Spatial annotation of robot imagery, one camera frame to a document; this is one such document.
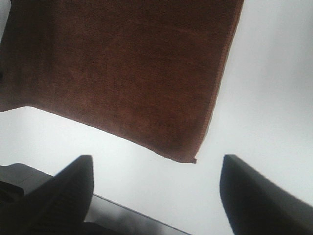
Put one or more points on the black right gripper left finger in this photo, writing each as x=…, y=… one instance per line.
x=57, y=207

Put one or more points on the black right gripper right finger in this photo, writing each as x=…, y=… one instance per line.
x=256, y=206

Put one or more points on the brown towel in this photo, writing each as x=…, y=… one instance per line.
x=148, y=71

